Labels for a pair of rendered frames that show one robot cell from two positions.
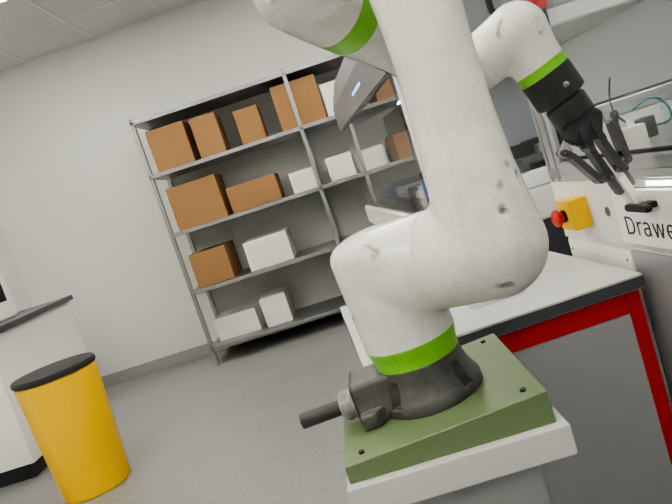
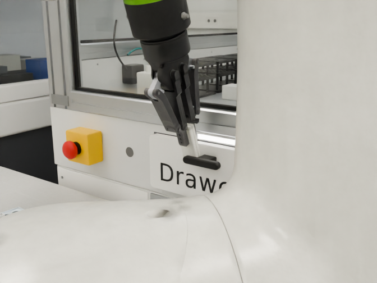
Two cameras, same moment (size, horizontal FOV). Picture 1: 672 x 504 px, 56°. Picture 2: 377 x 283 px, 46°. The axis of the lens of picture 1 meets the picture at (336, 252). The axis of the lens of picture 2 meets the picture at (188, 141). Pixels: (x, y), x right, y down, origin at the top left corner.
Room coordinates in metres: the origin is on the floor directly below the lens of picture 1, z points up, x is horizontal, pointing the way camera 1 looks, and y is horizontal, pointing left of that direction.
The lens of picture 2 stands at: (0.67, 0.07, 1.15)
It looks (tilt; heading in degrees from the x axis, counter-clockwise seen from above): 15 degrees down; 307
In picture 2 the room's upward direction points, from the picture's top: straight up
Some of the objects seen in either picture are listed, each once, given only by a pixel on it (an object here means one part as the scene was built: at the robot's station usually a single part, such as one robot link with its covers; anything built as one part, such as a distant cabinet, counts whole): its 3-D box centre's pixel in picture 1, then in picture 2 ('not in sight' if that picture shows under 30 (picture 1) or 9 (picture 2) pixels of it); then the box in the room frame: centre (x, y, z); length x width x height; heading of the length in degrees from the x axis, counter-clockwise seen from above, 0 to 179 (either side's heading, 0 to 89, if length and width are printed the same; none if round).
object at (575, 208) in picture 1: (572, 213); (83, 146); (1.43, -0.55, 0.88); 0.07 x 0.05 x 0.07; 2
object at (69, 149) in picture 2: (559, 217); (72, 149); (1.43, -0.51, 0.88); 0.04 x 0.03 x 0.04; 2
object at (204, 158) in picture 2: (644, 206); (205, 160); (1.10, -0.55, 0.91); 0.07 x 0.04 x 0.01; 2
